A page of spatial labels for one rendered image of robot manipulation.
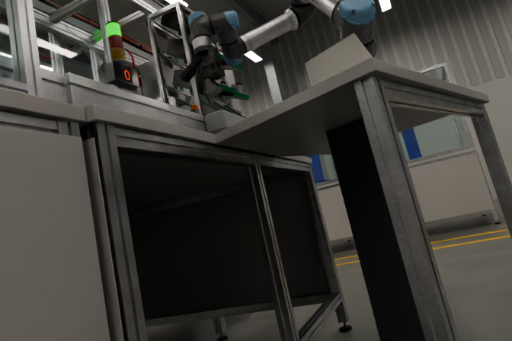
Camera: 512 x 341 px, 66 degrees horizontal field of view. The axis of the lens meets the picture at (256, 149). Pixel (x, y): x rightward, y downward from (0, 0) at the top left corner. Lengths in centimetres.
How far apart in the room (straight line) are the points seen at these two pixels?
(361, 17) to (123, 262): 104
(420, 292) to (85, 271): 61
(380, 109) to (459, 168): 444
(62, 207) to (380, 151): 60
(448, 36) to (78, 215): 999
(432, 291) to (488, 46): 963
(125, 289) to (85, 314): 8
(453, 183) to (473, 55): 545
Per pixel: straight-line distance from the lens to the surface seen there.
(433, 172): 526
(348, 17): 140
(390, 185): 84
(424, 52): 1028
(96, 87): 93
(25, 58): 79
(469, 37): 1038
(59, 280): 68
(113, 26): 160
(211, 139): 111
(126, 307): 76
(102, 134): 79
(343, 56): 131
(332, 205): 540
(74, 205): 72
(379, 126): 85
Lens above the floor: 58
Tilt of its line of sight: 11 degrees up
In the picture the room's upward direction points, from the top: 13 degrees counter-clockwise
